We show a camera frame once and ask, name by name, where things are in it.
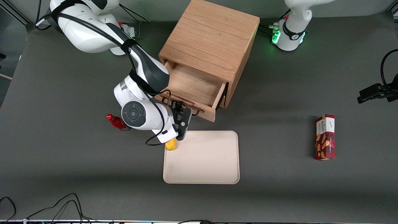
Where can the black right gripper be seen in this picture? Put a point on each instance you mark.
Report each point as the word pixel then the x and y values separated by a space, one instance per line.
pixel 178 105

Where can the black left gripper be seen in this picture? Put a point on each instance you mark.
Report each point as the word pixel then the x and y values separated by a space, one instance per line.
pixel 386 92

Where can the wooden drawer with notched front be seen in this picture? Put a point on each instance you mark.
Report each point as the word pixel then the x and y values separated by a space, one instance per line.
pixel 192 84

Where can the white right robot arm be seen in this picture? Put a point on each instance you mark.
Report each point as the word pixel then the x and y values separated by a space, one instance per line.
pixel 87 34

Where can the wooden drawer with plain front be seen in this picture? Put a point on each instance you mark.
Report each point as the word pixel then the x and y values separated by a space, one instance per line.
pixel 223 102

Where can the wooden two-drawer cabinet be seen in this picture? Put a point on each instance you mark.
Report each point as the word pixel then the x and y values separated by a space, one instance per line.
pixel 211 34

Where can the yellow lemon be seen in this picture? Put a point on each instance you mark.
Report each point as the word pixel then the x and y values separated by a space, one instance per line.
pixel 170 146

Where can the cream plastic tray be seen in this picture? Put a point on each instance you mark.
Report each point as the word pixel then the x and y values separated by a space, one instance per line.
pixel 205 161

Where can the red bottle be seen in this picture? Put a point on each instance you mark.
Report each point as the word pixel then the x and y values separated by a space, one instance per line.
pixel 115 121

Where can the red plaid shortbread box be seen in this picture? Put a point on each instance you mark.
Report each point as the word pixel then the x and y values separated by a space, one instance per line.
pixel 325 140

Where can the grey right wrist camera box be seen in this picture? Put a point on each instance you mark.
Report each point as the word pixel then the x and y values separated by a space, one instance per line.
pixel 186 122

